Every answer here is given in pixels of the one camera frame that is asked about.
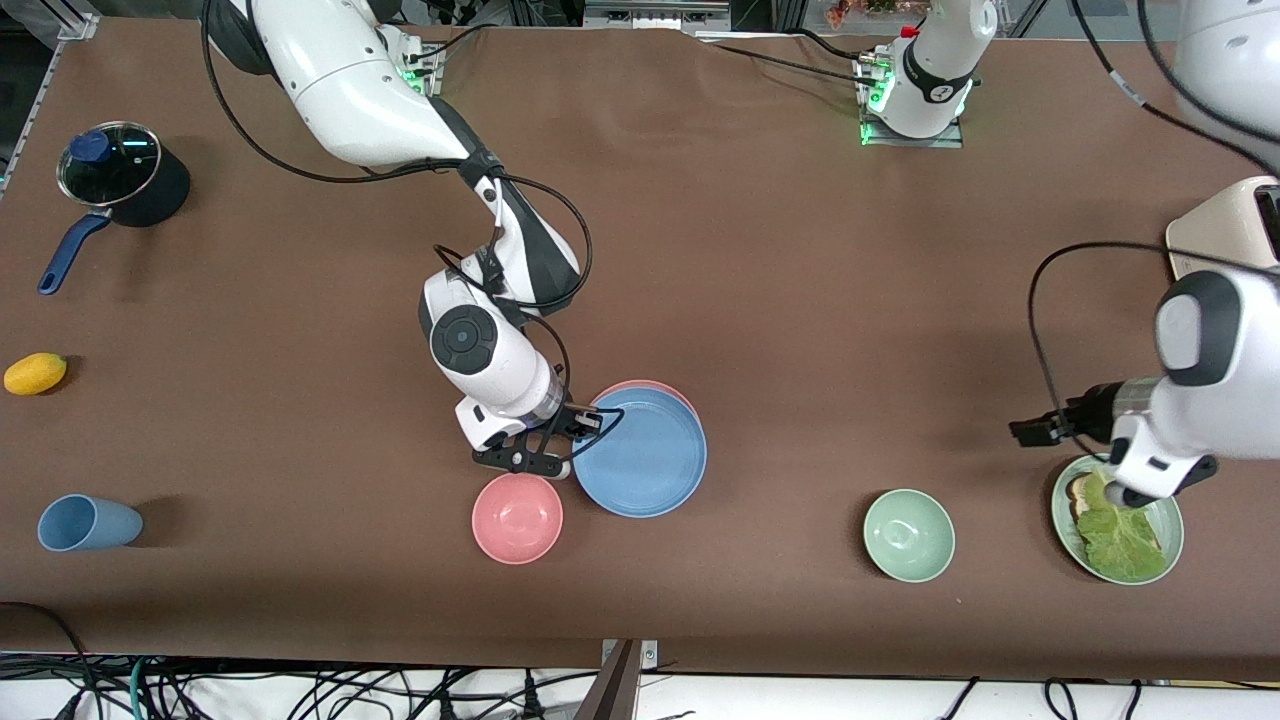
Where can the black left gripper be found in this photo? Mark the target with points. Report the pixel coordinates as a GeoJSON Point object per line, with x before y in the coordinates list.
{"type": "Point", "coordinates": [1093, 408]}

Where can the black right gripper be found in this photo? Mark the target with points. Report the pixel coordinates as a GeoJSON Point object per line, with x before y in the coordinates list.
{"type": "Point", "coordinates": [567, 417]}

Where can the blue plate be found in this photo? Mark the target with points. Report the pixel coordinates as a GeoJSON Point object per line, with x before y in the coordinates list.
{"type": "Point", "coordinates": [645, 458]}

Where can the pink plate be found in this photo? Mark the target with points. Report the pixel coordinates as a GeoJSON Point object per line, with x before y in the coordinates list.
{"type": "Point", "coordinates": [650, 383]}

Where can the toasted bread slice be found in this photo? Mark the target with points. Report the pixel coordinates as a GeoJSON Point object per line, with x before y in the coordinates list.
{"type": "Point", "coordinates": [1078, 492]}

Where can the pink bowl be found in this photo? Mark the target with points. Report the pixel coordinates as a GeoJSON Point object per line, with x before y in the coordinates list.
{"type": "Point", "coordinates": [517, 518]}

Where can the green lettuce leaf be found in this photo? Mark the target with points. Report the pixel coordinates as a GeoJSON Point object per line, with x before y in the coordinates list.
{"type": "Point", "coordinates": [1120, 545]}

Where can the green plate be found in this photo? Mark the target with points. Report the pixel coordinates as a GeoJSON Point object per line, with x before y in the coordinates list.
{"type": "Point", "coordinates": [1170, 530]}

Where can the green bowl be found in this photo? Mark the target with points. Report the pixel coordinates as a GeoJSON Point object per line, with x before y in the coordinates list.
{"type": "Point", "coordinates": [909, 535]}

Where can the beige toaster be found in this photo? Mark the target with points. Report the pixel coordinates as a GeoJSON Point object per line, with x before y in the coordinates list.
{"type": "Point", "coordinates": [1215, 230]}

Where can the grey metal box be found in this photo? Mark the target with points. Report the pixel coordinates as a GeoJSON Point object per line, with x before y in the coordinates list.
{"type": "Point", "coordinates": [655, 12]}

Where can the blue cup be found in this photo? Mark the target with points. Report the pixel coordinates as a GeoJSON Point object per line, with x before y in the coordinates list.
{"type": "Point", "coordinates": [95, 524]}

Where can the glass lid with blue knob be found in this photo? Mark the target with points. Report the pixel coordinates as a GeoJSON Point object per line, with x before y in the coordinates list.
{"type": "Point", "coordinates": [115, 165]}

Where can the yellow lemon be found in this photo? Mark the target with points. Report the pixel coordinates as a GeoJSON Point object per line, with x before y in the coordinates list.
{"type": "Point", "coordinates": [35, 374]}

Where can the grey metal table bracket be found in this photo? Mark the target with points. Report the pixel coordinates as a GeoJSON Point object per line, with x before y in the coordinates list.
{"type": "Point", "coordinates": [650, 653]}

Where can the dark metal post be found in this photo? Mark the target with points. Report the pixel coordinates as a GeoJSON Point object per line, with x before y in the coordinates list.
{"type": "Point", "coordinates": [612, 695]}

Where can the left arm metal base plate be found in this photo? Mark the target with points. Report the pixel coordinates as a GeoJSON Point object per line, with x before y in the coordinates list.
{"type": "Point", "coordinates": [950, 141]}

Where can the aluminium frame profile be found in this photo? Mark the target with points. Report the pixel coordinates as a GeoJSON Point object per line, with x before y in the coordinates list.
{"type": "Point", "coordinates": [55, 70]}

